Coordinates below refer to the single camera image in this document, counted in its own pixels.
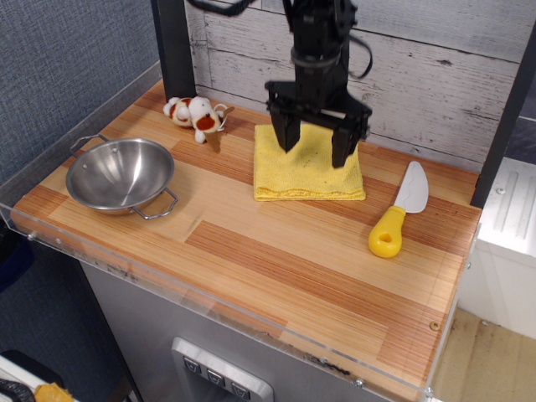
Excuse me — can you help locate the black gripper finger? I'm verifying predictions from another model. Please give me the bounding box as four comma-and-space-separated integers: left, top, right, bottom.
270, 106, 301, 152
332, 127, 360, 168

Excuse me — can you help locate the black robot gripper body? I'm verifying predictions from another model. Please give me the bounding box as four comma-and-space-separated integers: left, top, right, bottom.
265, 58, 372, 140

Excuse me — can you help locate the yellow cloth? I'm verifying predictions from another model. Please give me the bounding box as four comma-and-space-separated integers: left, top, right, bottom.
254, 124, 366, 201

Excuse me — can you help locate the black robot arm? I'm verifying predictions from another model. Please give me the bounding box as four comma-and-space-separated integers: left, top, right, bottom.
265, 1, 372, 168

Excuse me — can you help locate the white brown plush dog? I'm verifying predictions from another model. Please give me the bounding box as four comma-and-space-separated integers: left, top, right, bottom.
162, 96, 234, 153

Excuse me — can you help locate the clear acrylic table guard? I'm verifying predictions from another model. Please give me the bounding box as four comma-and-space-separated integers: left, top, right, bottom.
2, 68, 480, 401

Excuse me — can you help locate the white aluminium block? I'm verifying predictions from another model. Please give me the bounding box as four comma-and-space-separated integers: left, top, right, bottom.
458, 157, 535, 338

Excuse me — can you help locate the silver control panel with buttons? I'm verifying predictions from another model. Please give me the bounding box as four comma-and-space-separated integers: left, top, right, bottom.
171, 337, 275, 401

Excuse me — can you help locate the yellow handled toy knife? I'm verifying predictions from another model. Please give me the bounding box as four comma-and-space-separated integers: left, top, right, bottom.
368, 161, 429, 258

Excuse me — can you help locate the black cable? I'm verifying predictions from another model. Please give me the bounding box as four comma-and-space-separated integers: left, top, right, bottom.
186, 0, 256, 18

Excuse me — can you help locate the black vertical post left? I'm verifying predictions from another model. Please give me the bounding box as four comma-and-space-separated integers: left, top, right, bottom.
151, 0, 197, 99

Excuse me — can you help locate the black vertical post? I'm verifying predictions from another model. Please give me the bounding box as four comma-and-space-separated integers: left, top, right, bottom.
151, 0, 197, 99
471, 26, 535, 209

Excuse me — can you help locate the stainless steel bowl with handles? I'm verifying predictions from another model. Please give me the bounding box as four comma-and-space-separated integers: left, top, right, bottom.
65, 133, 178, 220

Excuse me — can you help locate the black vertical post right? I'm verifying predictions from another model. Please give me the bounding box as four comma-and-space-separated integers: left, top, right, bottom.
471, 26, 535, 209

